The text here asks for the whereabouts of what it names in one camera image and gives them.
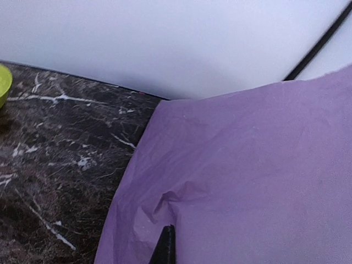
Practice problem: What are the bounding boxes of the pink wrapping paper sheet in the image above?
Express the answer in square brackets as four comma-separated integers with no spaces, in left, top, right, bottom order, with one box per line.
[95,67,351,263]

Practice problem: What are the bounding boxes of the right black frame post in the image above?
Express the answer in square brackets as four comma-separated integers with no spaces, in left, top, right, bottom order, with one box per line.
[282,1,352,81]

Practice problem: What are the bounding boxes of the green plastic bowl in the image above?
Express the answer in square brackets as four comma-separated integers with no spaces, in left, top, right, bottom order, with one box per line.
[0,64,13,108]

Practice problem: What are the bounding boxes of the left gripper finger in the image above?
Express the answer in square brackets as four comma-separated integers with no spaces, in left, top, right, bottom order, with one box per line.
[149,225,175,264]

